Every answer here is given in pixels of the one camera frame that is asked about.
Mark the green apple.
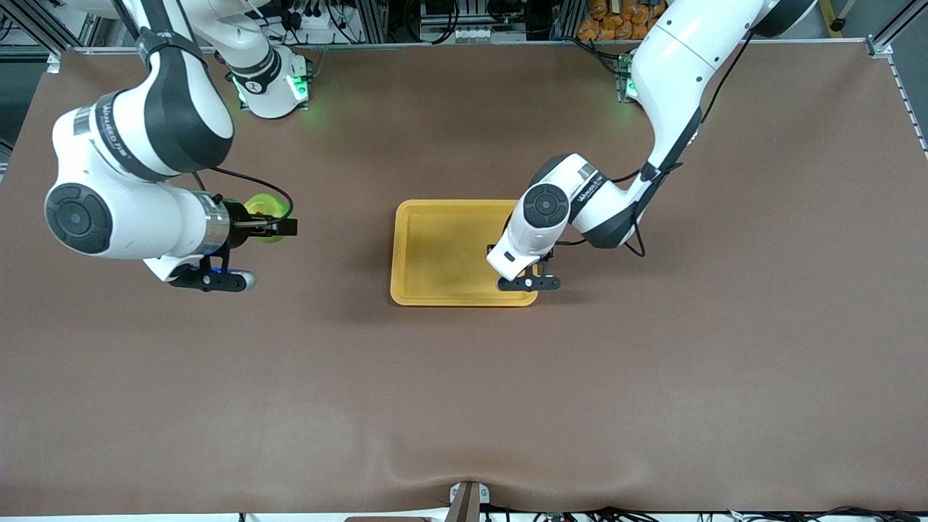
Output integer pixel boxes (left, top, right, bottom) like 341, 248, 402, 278
244, 193, 289, 245

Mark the yellow plastic tray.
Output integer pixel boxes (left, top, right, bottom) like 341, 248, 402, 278
390, 199, 539, 307

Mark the brown table mat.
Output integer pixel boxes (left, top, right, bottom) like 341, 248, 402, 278
0, 40, 928, 515

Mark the white power strip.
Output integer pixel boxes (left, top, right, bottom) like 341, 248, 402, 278
289, 6, 343, 34

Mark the orange snack bag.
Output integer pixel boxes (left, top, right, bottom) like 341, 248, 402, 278
577, 0, 671, 42

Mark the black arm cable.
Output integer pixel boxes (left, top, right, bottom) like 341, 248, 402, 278
190, 167, 295, 220
552, 22, 758, 260

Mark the aluminium frame post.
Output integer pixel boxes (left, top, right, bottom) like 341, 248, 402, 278
0, 0, 109, 55
866, 0, 928, 59

